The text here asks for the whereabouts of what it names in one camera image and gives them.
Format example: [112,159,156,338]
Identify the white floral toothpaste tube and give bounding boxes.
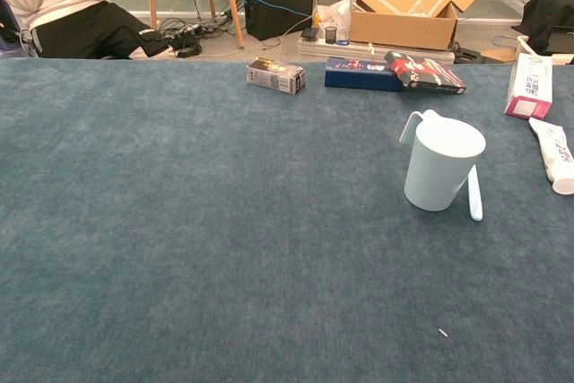
[528,117,574,196]

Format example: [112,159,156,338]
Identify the seated person in black shorts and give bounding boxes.
[0,0,174,60]

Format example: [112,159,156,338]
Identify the white storage box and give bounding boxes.
[516,35,574,66]

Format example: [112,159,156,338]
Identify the tangled black floor cables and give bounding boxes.
[158,9,246,59]

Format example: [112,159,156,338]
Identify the dark blue flat box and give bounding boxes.
[324,56,404,93]

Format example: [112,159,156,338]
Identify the red and black box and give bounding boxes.
[384,49,467,97]

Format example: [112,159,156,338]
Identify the light blue handled cup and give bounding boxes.
[398,109,488,213]

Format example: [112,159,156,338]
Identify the black computer tower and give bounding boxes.
[241,0,317,42]

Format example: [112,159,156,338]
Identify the black draped cloth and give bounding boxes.
[522,0,574,57]

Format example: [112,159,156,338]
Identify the white plastic bag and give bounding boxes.
[315,0,353,39]

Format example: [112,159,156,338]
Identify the small grey printed carton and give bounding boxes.
[246,57,308,96]

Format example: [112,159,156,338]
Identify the open cardboard box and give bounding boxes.
[330,0,491,52]

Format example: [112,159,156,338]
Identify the white pink toothpaste carton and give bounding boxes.
[503,52,555,121]

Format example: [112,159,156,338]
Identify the blue fabric table cover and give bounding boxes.
[0,57,574,383]

